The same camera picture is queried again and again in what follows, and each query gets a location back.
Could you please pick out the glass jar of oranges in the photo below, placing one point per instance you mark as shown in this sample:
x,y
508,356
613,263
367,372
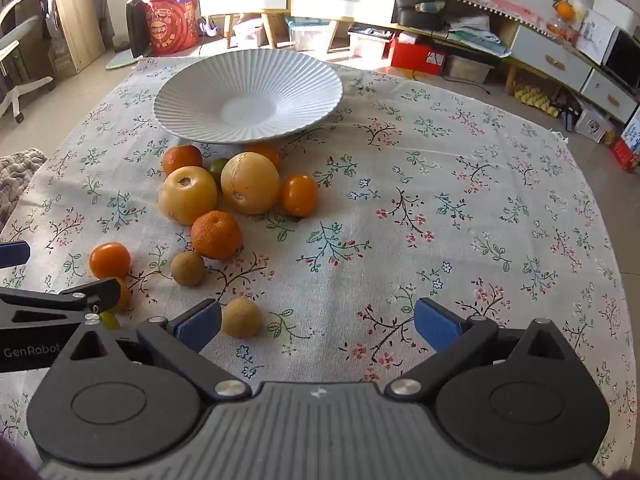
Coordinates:
x,y
562,30

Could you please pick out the yellow egg tray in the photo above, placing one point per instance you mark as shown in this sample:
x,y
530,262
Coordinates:
x,y
535,100

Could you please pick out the wooden board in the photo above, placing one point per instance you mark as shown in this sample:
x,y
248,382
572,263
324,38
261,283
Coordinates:
x,y
77,20

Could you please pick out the white illustrated box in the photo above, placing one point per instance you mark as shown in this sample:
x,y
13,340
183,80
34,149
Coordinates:
x,y
597,37

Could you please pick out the plastic bottle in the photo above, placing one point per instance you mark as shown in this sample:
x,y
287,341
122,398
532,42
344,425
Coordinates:
x,y
429,7

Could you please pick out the white ribbed plate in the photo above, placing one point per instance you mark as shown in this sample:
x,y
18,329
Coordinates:
x,y
200,110

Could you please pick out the brown kiwi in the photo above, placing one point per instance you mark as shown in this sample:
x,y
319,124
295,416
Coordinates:
x,y
188,268
241,317

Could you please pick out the black panel on round base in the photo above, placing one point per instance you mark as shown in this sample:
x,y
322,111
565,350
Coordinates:
x,y
137,25

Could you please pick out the orange mandarin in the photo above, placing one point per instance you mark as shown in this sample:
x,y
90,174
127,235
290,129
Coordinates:
x,y
181,159
216,234

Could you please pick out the wooden shelf cabinet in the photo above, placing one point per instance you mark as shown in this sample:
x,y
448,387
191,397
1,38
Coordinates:
x,y
271,27

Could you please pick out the small red box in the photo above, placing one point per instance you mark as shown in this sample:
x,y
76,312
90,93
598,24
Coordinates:
x,y
625,156

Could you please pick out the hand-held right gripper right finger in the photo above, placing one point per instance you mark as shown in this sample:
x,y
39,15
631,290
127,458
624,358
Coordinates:
x,y
440,322

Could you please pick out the clear plastic box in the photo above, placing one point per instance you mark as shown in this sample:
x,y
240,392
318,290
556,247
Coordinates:
x,y
467,69

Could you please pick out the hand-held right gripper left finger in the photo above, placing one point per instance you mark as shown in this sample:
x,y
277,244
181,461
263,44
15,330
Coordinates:
x,y
200,327

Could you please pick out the white stand drawer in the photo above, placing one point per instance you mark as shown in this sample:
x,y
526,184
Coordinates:
x,y
550,60
607,95

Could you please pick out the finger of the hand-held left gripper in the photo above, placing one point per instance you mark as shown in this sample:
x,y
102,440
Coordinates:
x,y
12,254
75,297

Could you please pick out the purple plastic object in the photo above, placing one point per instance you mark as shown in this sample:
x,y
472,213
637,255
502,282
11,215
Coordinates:
x,y
209,26

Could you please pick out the black lid storage box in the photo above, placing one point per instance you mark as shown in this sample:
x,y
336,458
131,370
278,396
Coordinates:
x,y
370,44

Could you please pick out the low wooden media stand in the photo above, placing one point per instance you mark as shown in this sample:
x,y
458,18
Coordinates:
x,y
506,40

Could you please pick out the yellow round pear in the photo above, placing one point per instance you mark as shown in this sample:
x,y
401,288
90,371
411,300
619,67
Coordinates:
x,y
250,183
187,197

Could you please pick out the small clear storage box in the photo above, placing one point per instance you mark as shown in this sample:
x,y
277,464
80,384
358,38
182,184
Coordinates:
x,y
249,35

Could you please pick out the white printed carton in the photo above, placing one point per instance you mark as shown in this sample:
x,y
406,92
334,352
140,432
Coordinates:
x,y
590,122

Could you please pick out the white appliance box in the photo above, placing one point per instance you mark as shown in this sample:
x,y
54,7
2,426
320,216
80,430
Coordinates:
x,y
617,12

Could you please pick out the floral tablecloth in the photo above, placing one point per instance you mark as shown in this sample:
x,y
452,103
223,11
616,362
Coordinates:
x,y
400,260

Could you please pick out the half-ripe green orange tomato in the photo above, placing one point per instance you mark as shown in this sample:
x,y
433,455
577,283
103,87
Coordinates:
x,y
123,300

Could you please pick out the grey office chair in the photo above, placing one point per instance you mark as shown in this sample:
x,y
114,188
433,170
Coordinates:
x,y
20,45

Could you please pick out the pile of papers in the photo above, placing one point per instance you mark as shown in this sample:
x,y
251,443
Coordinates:
x,y
475,35

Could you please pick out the black microwave oven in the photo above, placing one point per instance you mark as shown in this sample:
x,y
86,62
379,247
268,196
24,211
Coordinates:
x,y
622,60

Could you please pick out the red printed bag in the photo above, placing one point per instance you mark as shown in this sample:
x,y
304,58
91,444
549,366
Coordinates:
x,y
170,25

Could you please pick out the decorative orange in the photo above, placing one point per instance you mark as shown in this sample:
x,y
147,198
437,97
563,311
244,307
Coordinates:
x,y
564,9

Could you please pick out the blue and white carton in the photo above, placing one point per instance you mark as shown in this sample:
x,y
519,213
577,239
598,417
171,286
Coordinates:
x,y
632,132

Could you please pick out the grey knitted blanket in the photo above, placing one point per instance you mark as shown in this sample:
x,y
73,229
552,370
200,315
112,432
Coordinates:
x,y
15,185

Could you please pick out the black bag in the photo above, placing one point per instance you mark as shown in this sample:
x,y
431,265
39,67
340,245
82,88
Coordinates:
x,y
415,19

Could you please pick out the blue lid storage box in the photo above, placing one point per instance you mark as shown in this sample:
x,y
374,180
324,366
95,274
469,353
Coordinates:
x,y
310,35

